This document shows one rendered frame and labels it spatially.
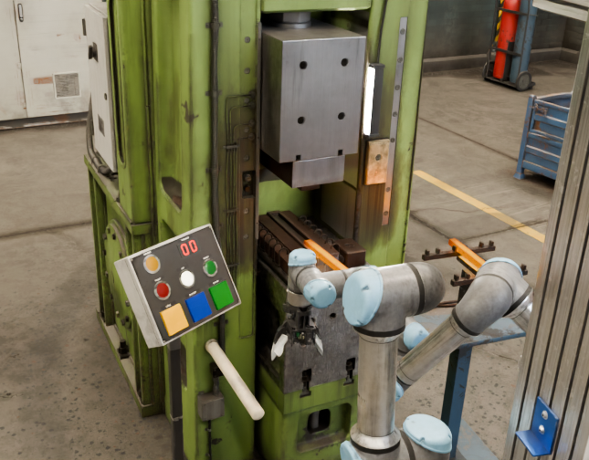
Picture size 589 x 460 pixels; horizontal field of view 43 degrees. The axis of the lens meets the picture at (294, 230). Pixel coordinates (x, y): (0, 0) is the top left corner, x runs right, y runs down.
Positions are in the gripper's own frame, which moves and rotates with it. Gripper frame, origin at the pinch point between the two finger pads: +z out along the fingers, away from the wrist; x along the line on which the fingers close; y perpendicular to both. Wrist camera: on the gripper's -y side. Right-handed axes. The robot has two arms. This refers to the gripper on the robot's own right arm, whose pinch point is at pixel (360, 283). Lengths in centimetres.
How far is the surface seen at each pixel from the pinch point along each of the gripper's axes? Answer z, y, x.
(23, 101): 552, 66, -42
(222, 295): 11.2, 0.2, -43.9
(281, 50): 27, -72, -17
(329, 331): 22.1, 31.6, 1.6
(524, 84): 514, 92, 540
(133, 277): 8, -14, -72
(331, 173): 27.1, -28.7, 3.0
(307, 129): 27, -46, -7
